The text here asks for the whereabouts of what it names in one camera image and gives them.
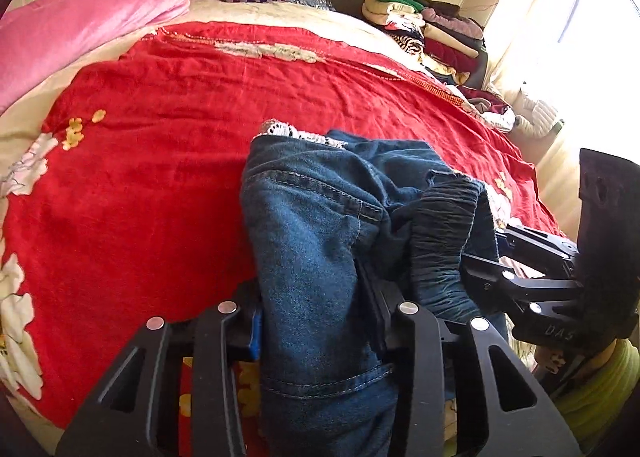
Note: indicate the pile of folded clothes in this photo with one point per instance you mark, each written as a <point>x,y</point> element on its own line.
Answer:
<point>449,46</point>

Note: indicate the blue denim pants lace trim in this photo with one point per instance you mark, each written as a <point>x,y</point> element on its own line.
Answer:
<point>350,276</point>

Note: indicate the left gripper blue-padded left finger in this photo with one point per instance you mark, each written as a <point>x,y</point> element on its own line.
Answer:
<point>134,408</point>

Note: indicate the pink plush blanket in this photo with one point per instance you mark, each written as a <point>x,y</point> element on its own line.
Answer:
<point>45,36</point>

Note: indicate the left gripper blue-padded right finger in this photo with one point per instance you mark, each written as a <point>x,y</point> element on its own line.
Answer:
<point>501,408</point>

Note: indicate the cream window curtain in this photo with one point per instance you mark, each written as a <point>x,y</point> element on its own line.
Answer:
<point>581,57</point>

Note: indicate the red floral bed sheet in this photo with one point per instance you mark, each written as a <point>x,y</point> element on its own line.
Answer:
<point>136,210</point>

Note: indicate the white puffy jacket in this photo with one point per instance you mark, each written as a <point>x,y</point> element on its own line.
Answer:
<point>534,118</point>

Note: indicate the beige bed cover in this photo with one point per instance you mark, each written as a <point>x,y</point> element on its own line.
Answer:
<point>280,16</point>

